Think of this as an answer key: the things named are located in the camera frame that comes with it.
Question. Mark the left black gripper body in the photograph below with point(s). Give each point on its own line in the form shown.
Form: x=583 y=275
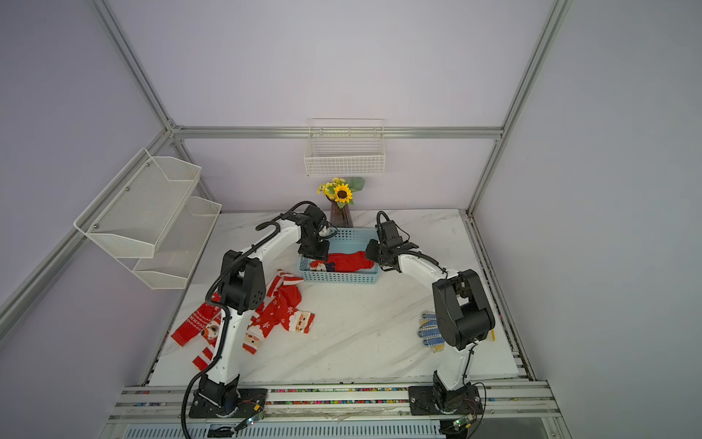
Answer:
x=313 y=248

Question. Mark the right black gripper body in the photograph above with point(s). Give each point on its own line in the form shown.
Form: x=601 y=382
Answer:
x=377 y=251

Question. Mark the light blue plastic basket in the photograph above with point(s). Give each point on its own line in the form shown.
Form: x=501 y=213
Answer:
x=346 y=241

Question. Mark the red snowman sock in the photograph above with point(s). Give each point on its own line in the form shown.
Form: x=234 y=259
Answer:
x=343 y=263

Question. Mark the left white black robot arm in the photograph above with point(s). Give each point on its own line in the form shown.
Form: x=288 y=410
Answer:
x=240 y=289

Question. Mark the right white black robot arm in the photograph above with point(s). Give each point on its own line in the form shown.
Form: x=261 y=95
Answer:
x=462 y=310

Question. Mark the dark ribbed glass vase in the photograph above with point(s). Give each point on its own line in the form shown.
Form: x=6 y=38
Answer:
x=340 y=216

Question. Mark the yellow artificial sunflower bouquet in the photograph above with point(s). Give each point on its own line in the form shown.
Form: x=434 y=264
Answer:
x=341 y=192

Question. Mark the red snowflake santa sock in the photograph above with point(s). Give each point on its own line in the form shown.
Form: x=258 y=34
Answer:
x=284 y=301

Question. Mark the lower white mesh shelf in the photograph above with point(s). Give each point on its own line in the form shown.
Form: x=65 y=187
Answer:
x=177 y=257

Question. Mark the white mesh shelf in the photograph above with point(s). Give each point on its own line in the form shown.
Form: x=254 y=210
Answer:
x=131 y=217
x=177 y=257

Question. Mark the red lettered sock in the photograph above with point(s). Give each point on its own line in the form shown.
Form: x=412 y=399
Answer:
x=195 y=324

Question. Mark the red white striped sock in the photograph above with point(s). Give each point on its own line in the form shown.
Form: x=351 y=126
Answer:
x=282 y=278

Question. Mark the upper white mesh shelf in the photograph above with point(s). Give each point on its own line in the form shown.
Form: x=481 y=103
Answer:
x=131 y=217

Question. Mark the white wire wall basket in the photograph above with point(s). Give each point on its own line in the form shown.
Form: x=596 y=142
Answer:
x=352 y=147

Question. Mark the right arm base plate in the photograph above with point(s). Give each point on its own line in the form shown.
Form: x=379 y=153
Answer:
x=431 y=400

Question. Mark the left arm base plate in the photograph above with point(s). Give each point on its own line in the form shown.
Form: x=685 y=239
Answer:
x=242 y=403

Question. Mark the aluminium rail front frame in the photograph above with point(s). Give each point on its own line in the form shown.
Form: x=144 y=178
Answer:
x=339 y=402

